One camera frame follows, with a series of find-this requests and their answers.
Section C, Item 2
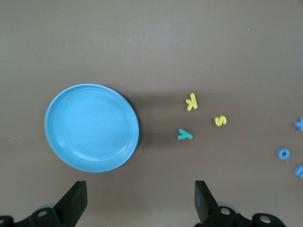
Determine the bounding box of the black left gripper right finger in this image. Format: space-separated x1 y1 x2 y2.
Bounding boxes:
194 180 286 227

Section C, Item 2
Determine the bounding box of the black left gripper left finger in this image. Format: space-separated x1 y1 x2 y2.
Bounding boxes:
0 181 88 227

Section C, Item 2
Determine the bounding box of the teal foam letter y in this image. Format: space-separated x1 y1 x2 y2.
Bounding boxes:
177 128 194 140

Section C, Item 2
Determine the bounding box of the yellow foam letter s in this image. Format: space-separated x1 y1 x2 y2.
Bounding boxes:
214 115 228 127

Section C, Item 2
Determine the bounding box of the yellow foam letter k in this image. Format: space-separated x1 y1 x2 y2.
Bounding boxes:
184 93 198 112

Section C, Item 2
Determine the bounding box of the blue round plate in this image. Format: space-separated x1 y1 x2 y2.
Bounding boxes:
44 83 140 173

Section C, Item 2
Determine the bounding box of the blue foam letter o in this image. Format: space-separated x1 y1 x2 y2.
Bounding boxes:
276 148 291 161

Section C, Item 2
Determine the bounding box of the blue foam plus sign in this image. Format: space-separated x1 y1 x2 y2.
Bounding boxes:
293 117 303 132

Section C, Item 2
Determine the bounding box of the brown table cover sheet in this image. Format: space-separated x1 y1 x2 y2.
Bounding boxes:
0 0 303 227

